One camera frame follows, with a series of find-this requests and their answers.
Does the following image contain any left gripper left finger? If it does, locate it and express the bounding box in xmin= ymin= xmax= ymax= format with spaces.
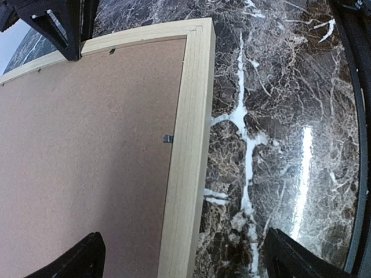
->
xmin=28 ymin=232 xmax=105 ymax=278

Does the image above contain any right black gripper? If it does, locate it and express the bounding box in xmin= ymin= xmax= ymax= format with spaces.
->
xmin=0 ymin=0 xmax=100 ymax=61

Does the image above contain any brown backing board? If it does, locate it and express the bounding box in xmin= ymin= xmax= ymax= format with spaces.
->
xmin=1 ymin=39 xmax=186 ymax=277

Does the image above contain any light wooden picture frame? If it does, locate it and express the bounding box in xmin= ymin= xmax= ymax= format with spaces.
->
xmin=1 ymin=18 xmax=216 ymax=277

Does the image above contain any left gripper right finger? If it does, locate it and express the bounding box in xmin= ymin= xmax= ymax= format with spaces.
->
xmin=264 ymin=228 xmax=351 ymax=278

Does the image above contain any black front rail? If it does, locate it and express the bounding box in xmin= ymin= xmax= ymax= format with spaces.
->
xmin=329 ymin=0 xmax=371 ymax=278

